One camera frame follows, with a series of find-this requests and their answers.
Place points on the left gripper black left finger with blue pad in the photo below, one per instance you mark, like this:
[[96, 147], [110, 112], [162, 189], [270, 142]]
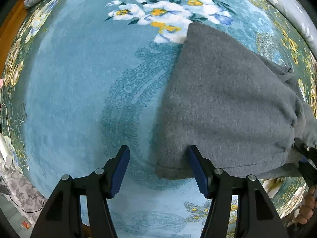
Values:
[[61, 215]]

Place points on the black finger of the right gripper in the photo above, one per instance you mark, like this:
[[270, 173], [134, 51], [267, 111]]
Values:
[[307, 165]]

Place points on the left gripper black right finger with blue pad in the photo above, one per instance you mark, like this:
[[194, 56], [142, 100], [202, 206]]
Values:
[[256, 216]]

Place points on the dark grey sweatshirt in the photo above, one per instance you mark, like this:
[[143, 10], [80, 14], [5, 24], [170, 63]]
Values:
[[241, 110]]

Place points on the person's right hand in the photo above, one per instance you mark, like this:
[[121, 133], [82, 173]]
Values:
[[307, 208]]

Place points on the grey floral sheet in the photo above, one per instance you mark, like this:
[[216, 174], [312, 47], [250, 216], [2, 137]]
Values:
[[26, 198]]

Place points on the blue floral plush blanket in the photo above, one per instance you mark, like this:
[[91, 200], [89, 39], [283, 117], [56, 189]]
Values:
[[84, 77]]

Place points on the wooden headboard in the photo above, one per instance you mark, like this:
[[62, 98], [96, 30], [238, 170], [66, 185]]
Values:
[[10, 28]]

